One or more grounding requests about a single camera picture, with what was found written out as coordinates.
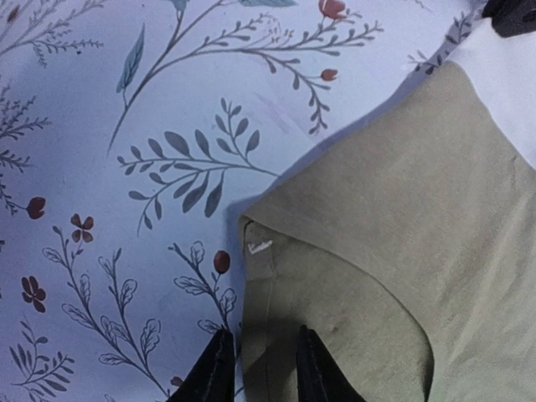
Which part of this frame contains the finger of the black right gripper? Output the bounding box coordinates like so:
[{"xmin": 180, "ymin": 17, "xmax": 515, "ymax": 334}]
[{"xmin": 482, "ymin": 0, "xmax": 536, "ymax": 38}]

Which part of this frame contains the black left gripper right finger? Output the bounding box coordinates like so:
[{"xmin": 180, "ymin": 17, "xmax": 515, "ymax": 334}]
[{"xmin": 296, "ymin": 325, "xmax": 365, "ymax": 402}]

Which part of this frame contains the floral patterned table mat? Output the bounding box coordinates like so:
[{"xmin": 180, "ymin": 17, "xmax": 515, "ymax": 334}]
[{"xmin": 1, "ymin": 1, "xmax": 477, "ymax": 401}]

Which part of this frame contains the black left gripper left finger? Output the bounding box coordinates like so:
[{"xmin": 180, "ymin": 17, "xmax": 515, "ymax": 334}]
[{"xmin": 167, "ymin": 328, "xmax": 235, "ymax": 402}]

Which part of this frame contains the khaki tan underwear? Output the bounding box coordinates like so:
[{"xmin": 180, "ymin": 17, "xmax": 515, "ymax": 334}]
[{"xmin": 236, "ymin": 16, "xmax": 536, "ymax": 402}]

